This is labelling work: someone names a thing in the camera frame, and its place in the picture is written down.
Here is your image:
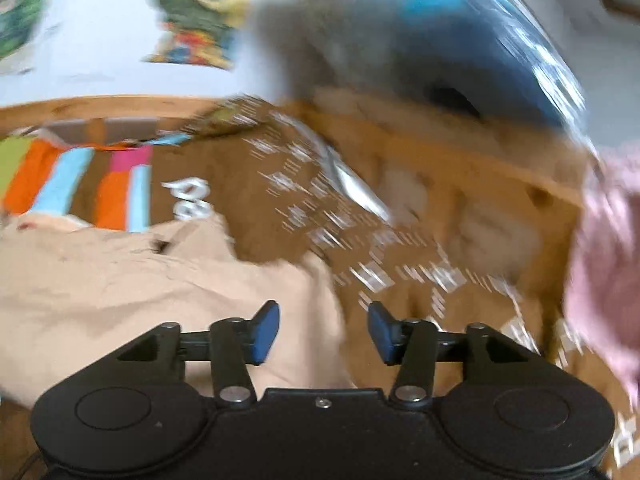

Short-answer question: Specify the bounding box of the pink cloth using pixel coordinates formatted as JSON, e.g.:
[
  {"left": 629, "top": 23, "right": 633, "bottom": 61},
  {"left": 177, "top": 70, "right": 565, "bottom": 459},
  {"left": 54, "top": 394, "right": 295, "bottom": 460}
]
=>
[{"left": 564, "top": 142, "right": 640, "bottom": 397}]

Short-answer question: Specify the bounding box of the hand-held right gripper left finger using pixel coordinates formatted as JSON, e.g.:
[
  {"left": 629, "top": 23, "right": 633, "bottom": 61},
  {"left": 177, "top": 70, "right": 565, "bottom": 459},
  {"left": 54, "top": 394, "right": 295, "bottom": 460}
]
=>
[{"left": 117, "top": 301, "right": 281, "bottom": 407}]

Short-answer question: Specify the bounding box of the brown colourful striped printed blanket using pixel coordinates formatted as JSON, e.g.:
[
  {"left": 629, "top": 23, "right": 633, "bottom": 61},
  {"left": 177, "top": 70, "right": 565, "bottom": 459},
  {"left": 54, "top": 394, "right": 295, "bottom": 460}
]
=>
[{"left": 0, "top": 92, "right": 640, "bottom": 480}]

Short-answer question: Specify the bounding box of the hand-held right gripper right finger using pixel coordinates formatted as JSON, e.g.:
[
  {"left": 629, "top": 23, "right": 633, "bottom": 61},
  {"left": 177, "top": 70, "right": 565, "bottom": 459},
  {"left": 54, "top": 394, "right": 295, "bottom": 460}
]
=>
[{"left": 367, "top": 301, "right": 536, "bottom": 407}]

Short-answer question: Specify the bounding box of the green cartoon figure wall poster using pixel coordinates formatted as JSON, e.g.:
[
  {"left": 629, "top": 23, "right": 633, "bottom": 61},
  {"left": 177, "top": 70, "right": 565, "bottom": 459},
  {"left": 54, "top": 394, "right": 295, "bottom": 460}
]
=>
[{"left": 0, "top": 0, "right": 57, "bottom": 63}]

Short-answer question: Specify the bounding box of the clear plastic bag of bedding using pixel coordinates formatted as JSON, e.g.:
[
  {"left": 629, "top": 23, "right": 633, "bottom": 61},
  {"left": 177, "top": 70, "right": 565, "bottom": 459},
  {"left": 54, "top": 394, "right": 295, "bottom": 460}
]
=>
[{"left": 245, "top": 0, "right": 591, "bottom": 131}]

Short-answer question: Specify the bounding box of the wooden bed frame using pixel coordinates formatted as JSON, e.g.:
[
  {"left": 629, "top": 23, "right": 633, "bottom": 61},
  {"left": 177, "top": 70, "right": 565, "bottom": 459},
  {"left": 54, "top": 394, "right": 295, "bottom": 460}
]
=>
[{"left": 0, "top": 92, "right": 598, "bottom": 311}]

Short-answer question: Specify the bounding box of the tan hooded zip jacket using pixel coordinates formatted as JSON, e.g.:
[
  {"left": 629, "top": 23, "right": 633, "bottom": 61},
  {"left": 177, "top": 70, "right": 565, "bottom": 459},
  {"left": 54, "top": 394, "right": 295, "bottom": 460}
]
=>
[{"left": 0, "top": 210, "right": 358, "bottom": 411}]

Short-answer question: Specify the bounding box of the yellow colourful cartoon wall poster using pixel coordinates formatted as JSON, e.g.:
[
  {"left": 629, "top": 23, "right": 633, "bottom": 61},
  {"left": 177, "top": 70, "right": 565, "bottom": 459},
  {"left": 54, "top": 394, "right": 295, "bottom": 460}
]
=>
[{"left": 144, "top": 0, "right": 238, "bottom": 70}]

